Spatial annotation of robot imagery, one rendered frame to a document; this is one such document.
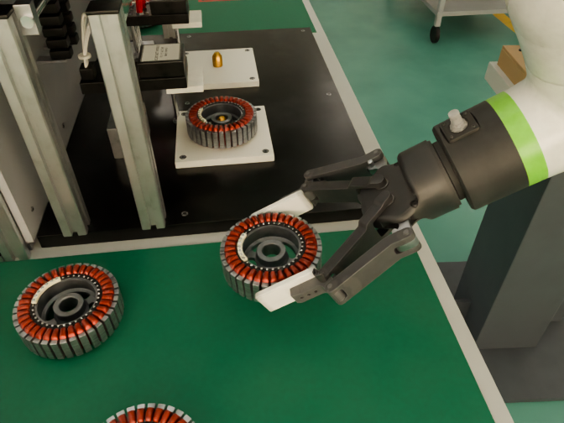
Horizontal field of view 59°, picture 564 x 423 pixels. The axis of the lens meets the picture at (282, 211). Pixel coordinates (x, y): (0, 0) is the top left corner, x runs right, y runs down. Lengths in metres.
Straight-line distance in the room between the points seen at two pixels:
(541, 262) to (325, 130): 0.66
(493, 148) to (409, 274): 0.23
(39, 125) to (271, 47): 0.65
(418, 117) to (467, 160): 1.98
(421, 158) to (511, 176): 0.08
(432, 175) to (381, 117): 1.93
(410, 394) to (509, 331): 0.96
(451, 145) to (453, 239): 1.36
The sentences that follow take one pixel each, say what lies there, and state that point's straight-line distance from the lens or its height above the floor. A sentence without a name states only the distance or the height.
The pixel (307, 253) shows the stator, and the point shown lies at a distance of 0.54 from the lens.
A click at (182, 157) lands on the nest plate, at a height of 0.78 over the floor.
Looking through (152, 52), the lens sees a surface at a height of 0.92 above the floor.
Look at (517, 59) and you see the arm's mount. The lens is 1.13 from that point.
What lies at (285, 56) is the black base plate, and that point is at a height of 0.77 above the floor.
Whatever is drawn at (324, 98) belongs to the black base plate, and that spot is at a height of 0.77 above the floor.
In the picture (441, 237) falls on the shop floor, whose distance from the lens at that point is 1.82.
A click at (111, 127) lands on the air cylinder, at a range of 0.79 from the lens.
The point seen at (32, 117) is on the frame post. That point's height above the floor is 0.94.
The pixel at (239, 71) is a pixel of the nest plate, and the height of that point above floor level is 0.78.
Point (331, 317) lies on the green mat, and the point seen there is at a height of 0.75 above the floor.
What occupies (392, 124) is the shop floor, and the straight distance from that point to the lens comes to 2.37.
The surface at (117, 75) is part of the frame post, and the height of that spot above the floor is 0.98.
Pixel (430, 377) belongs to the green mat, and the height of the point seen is 0.75.
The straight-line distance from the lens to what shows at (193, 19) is 0.98.
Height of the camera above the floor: 1.22
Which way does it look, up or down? 42 degrees down
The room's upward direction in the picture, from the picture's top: straight up
